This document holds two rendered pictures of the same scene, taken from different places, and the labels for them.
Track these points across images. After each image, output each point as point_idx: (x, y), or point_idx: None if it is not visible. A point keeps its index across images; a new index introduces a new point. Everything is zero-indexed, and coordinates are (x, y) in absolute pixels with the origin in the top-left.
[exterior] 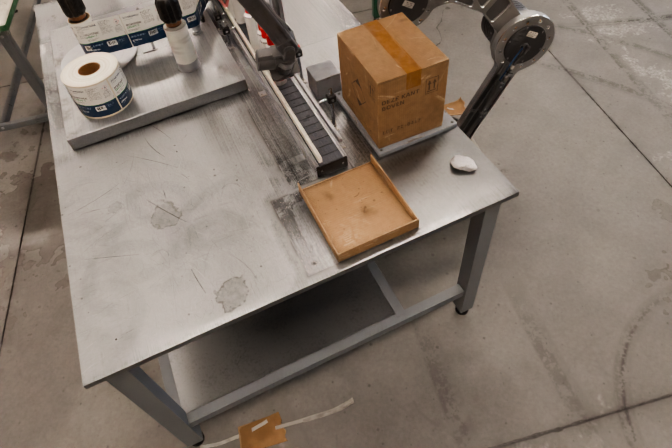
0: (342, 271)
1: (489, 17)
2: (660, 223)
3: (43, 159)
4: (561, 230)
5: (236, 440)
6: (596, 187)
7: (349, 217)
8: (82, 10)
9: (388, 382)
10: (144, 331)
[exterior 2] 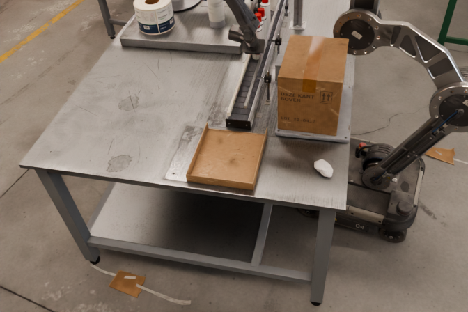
0: (184, 187)
1: (432, 73)
2: None
3: None
4: (454, 299)
5: (112, 276)
6: None
7: (219, 159)
8: None
9: (223, 310)
10: (64, 155)
